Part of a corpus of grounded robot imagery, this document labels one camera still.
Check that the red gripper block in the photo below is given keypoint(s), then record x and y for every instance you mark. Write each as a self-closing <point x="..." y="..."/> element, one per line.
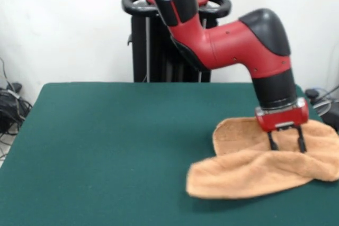
<point x="283" y="117"/>

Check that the tan terry towel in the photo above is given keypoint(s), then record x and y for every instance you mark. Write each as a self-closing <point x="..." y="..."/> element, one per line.
<point x="238" y="175"/>

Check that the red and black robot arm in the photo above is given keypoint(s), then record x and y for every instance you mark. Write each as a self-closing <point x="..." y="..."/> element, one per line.
<point x="225" y="43"/>

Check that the black oval puck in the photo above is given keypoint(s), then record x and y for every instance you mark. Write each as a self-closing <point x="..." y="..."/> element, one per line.
<point x="312" y="93"/>

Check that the dark green table cloth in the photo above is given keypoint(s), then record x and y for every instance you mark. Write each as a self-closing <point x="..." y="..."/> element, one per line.
<point x="106" y="144"/>

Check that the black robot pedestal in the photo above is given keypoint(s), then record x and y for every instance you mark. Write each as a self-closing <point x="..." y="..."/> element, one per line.
<point x="140" y="51"/>

